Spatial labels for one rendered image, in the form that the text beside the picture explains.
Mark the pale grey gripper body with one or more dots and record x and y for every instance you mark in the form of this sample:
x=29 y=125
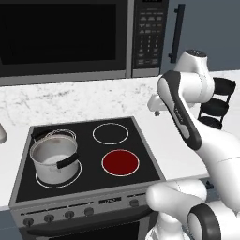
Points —
x=155 y=102

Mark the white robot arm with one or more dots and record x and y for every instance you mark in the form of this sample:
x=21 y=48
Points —
x=187 y=90

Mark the black and steel stove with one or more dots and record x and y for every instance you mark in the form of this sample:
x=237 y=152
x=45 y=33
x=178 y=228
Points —
x=93 y=175

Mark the black stove knob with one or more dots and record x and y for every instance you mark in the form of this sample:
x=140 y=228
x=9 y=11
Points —
x=28 y=222
x=49 y=218
x=89 y=211
x=134 y=203
x=69 y=214

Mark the blue-grey cupboard door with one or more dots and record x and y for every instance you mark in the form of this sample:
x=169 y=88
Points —
x=212 y=31

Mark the black and steel microwave oven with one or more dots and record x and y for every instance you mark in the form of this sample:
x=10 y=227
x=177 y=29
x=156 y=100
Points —
x=62 y=34

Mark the pale grey rounded object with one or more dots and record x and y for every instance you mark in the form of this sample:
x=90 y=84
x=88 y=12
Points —
x=2 y=134

